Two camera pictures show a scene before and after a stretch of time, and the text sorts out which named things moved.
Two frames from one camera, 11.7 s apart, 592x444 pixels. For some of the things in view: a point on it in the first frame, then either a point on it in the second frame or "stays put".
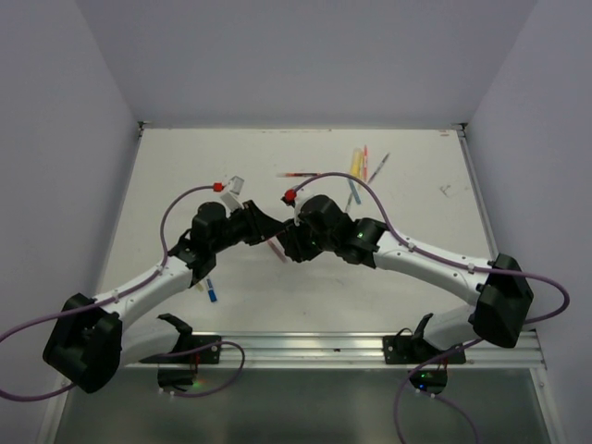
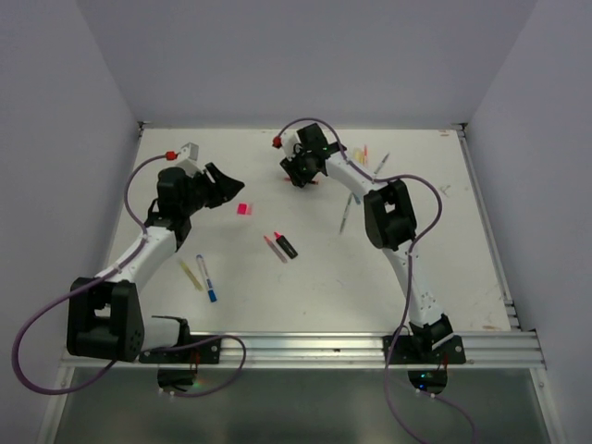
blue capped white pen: [211, 291] stays put
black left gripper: [260, 226] to [220, 191]
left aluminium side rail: [120, 209] stays put
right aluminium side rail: [479, 189] stays put
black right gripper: [294, 245] to [289, 166]
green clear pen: [349, 202] stays put
